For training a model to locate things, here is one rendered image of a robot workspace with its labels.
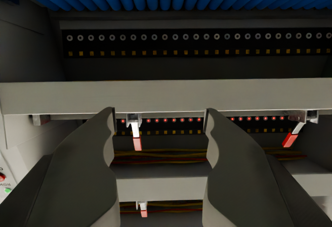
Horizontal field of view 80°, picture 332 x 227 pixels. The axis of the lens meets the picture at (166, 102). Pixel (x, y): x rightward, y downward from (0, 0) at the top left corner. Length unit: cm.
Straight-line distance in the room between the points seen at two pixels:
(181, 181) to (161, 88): 19
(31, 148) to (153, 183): 22
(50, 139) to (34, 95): 15
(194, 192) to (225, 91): 21
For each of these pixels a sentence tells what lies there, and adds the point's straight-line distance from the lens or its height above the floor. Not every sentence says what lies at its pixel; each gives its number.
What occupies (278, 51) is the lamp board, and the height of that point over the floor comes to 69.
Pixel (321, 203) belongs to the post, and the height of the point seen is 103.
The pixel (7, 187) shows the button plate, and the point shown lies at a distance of 46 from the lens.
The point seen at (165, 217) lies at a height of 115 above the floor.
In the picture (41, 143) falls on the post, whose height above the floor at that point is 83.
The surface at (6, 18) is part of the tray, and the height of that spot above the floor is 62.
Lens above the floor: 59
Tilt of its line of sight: 29 degrees up
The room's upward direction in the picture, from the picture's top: 180 degrees clockwise
